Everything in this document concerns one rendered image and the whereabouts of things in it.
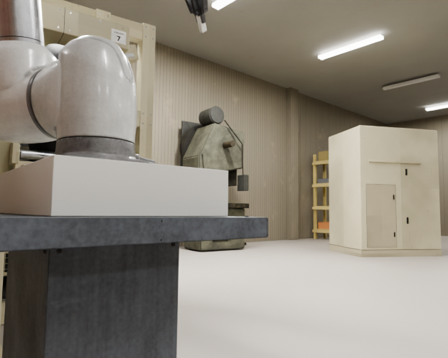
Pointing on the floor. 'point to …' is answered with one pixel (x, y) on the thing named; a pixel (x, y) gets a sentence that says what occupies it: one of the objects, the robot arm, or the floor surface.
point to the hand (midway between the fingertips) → (201, 23)
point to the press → (210, 161)
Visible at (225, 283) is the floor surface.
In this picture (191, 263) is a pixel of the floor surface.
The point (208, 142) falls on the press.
